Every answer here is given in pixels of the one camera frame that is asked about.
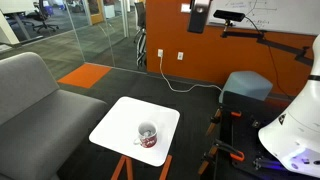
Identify white wall switch plate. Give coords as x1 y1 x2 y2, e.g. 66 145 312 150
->
180 3 192 14

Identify black camera cable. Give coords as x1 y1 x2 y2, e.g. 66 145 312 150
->
244 18 292 100

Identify white office desk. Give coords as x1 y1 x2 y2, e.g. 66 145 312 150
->
0 0 38 46

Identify orange bar clamp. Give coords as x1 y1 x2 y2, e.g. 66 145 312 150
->
197 138 246 176
205 107 243 136

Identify blue gray ottoman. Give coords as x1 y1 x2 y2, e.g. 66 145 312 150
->
218 70 274 105

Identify whiteboard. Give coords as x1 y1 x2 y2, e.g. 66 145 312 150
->
205 0 320 37

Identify black camera on boom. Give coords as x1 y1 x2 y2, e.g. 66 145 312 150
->
213 9 247 23

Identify gray sofa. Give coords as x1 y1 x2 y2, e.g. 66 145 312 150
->
0 51 109 180

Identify orange table leg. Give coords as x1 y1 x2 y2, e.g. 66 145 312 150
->
158 154 174 180
110 154 135 180

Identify white power cable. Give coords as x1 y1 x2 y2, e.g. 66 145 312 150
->
158 54 224 94

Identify black robot stand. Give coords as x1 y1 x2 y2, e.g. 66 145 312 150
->
213 91 320 180

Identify black office chair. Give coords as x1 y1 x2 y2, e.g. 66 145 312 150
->
31 0 61 34
133 1 148 68

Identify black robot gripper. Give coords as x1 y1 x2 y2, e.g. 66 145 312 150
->
187 0 213 35

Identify red and white mug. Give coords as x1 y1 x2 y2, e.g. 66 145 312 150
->
133 120 159 149

